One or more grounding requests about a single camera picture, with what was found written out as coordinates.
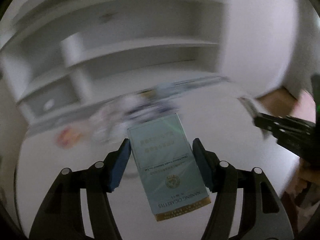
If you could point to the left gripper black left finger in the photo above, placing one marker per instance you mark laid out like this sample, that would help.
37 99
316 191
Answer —
60 216

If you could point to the pink bed sheet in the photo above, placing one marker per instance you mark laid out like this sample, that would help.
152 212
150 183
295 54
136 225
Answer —
305 107

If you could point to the white desk shelf unit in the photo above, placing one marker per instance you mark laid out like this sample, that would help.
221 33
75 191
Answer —
75 55

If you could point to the red round wrapper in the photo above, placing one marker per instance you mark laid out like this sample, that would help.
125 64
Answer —
68 137

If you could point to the light blue cigarette pack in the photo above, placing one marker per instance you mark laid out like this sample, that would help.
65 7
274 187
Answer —
167 167

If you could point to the crumpled blue white wrapper pile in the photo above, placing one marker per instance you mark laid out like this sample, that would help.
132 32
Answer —
111 120

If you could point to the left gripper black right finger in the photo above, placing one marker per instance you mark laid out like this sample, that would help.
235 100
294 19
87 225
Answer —
246 205

